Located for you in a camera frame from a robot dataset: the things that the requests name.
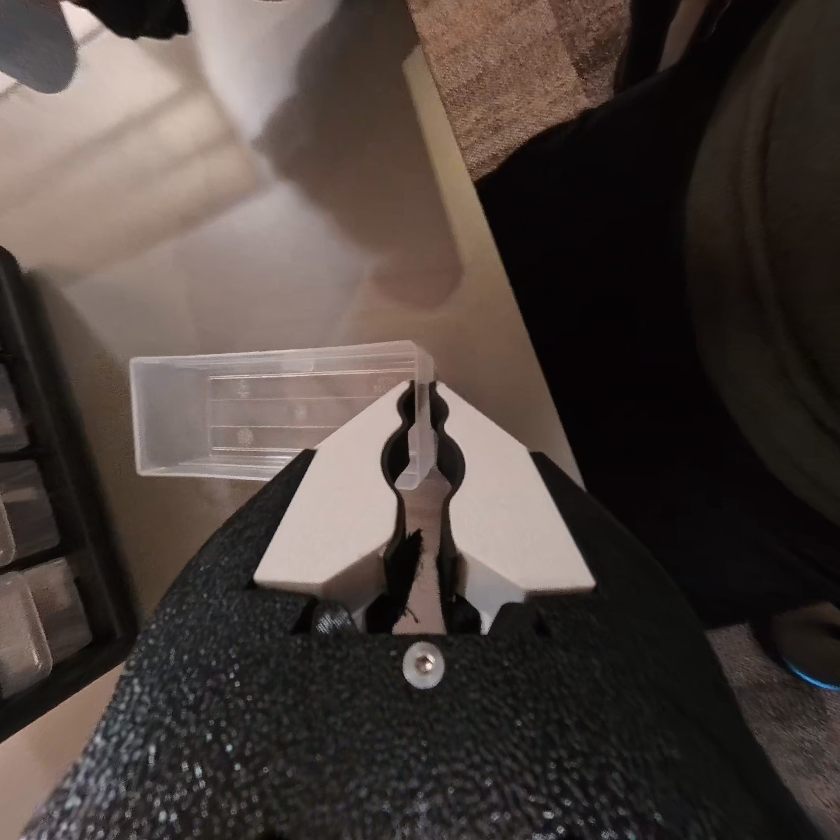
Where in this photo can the small clear plastic drawer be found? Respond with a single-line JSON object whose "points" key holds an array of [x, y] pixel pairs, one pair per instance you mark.
{"points": [[197, 420]]}

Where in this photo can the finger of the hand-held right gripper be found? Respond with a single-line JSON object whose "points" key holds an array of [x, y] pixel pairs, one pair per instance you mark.
{"points": [[33, 39]]}

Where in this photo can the black shoe with blue sole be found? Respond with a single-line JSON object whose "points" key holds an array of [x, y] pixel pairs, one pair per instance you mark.
{"points": [[814, 643]]}

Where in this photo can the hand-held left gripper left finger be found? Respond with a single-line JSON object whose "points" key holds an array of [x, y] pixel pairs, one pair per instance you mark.
{"points": [[334, 512]]}

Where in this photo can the rows of small drawers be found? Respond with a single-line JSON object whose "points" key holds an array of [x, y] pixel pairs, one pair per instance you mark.
{"points": [[26, 512]]}

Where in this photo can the person's black trousers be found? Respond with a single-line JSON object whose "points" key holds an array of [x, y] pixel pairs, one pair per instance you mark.
{"points": [[623, 328]]}

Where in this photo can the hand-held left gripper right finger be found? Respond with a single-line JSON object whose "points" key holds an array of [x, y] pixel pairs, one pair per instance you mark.
{"points": [[518, 518]]}

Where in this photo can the black drawer cabinet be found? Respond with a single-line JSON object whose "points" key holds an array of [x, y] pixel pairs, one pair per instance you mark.
{"points": [[79, 459]]}

